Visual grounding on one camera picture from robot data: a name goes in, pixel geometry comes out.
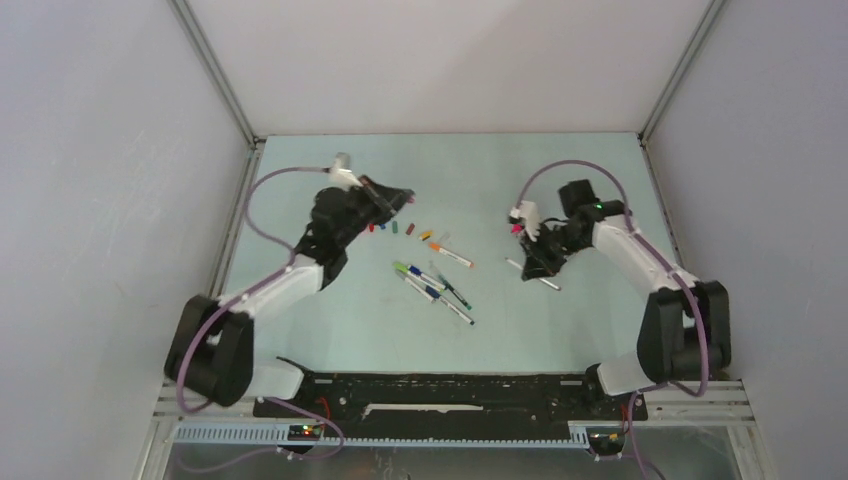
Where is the aluminium frame post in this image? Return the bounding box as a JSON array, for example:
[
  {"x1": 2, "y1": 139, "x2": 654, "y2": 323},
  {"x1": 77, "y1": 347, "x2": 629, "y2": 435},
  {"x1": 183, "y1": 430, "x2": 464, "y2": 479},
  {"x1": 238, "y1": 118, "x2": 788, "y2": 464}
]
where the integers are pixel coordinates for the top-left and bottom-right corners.
[
  {"x1": 638, "y1": 0, "x2": 729, "y2": 147},
  {"x1": 166, "y1": 0, "x2": 266, "y2": 372}
]

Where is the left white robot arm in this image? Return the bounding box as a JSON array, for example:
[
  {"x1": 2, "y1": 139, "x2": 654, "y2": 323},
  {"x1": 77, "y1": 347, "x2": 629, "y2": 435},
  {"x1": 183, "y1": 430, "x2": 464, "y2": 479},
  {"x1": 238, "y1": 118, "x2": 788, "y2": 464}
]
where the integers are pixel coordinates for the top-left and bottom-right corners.
[{"x1": 163, "y1": 175, "x2": 414, "y2": 417}]

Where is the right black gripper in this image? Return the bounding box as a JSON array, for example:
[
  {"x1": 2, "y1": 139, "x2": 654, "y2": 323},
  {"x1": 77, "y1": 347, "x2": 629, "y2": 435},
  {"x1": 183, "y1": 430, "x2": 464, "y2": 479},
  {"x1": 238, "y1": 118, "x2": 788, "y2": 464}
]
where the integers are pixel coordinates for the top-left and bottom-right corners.
[{"x1": 519, "y1": 221, "x2": 588, "y2": 279}]

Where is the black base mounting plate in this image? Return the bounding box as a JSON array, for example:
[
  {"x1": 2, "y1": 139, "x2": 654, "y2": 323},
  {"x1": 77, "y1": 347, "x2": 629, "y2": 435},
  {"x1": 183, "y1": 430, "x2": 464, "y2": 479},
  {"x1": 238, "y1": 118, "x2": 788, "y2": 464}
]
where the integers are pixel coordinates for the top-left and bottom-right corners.
[{"x1": 291, "y1": 373, "x2": 629, "y2": 440}]

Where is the right aluminium frame post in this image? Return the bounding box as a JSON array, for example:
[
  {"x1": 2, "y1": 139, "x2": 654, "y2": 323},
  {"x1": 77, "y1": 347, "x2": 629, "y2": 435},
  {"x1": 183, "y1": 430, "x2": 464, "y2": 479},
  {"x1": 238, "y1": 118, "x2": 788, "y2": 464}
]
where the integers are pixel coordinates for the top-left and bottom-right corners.
[{"x1": 638, "y1": 0, "x2": 729, "y2": 147}]

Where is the magenta capped marker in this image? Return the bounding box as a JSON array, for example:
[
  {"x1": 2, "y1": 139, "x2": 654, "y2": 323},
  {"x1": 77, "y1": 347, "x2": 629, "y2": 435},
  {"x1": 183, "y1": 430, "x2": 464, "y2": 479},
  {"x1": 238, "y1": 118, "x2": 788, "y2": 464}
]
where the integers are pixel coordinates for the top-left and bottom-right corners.
[{"x1": 505, "y1": 257, "x2": 562, "y2": 292}]

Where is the grey cable duct rail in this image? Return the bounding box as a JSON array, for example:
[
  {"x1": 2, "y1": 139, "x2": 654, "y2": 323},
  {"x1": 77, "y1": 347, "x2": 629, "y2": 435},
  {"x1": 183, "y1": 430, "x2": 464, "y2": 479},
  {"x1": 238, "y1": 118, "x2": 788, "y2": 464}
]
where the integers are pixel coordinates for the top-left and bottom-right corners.
[{"x1": 173, "y1": 422, "x2": 623, "y2": 450}]

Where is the grey capped marker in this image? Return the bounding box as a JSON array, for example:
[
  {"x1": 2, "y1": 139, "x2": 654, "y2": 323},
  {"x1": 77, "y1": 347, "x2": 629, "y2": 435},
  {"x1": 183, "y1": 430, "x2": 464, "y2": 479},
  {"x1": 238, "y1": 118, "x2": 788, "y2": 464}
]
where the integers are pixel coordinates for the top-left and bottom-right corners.
[{"x1": 395, "y1": 270, "x2": 436, "y2": 304}]

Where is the purple cable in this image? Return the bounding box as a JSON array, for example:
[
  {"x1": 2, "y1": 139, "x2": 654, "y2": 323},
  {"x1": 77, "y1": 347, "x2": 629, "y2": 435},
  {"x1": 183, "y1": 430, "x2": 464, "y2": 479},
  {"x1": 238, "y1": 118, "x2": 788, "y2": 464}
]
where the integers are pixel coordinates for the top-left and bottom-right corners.
[
  {"x1": 175, "y1": 166, "x2": 349, "y2": 461},
  {"x1": 515, "y1": 160, "x2": 711, "y2": 480}
]

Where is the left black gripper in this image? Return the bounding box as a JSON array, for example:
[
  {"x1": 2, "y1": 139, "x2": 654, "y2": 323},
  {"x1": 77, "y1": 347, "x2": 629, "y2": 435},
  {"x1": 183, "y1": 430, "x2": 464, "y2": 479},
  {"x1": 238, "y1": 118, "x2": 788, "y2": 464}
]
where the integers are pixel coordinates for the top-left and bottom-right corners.
[{"x1": 337, "y1": 175, "x2": 413, "y2": 249}]

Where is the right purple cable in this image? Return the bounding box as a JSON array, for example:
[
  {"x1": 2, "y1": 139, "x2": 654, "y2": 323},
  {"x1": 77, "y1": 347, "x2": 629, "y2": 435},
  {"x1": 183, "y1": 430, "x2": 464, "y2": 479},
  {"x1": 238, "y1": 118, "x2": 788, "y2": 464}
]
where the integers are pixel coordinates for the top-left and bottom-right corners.
[{"x1": 515, "y1": 160, "x2": 711, "y2": 480}]

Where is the left aluminium frame post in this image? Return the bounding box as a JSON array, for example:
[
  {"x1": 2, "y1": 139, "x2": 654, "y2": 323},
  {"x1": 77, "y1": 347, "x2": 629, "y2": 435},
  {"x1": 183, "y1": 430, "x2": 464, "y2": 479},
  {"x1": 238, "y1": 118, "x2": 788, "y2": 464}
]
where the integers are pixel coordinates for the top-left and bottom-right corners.
[{"x1": 166, "y1": 0, "x2": 266, "y2": 372}]

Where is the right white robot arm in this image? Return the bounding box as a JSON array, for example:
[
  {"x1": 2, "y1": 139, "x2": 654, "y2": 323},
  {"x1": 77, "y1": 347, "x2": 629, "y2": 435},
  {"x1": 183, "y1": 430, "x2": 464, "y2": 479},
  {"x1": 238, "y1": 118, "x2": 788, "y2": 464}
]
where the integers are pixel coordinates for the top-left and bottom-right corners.
[{"x1": 509, "y1": 180, "x2": 732, "y2": 418}]

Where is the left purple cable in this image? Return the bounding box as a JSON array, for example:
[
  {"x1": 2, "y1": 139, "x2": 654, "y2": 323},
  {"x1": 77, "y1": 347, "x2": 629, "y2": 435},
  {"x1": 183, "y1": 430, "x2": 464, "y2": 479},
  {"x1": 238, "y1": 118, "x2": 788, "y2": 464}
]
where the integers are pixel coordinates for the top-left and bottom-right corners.
[{"x1": 175, "y1": 166, "x2": 349, "y2": 461}]

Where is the green gel pen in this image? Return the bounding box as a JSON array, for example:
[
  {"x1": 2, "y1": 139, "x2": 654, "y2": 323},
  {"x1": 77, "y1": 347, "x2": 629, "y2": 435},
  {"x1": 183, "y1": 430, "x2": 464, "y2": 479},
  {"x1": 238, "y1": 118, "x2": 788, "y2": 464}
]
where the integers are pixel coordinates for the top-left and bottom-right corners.
[{"x1": 430, "y1": 262, "x2": 472, "y2": 311}]

